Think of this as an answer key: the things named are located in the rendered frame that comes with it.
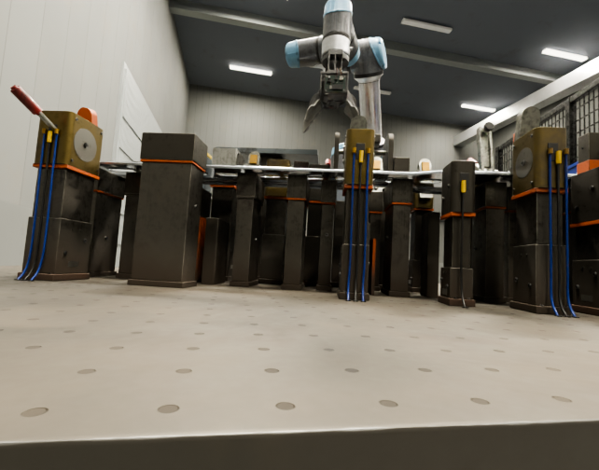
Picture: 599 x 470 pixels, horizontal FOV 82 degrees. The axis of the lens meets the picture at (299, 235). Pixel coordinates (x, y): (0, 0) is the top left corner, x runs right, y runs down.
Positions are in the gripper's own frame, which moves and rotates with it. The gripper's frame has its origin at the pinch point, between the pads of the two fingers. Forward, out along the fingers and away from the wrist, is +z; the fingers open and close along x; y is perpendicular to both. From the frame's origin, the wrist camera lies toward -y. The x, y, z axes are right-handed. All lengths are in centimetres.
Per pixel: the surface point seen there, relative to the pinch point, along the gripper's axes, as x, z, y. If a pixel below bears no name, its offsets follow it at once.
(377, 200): 14.4, 15.3, -10.2
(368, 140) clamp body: 7.6, 8.7, 22.0
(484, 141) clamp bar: 46.6, -5.3, -16.1
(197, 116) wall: -442, -392, -955
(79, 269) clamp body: -55, 39, 17
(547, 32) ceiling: 471, -506, -704
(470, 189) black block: 28.4, 17.7, 20.7
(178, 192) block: -31.5, 20.9, 21.1
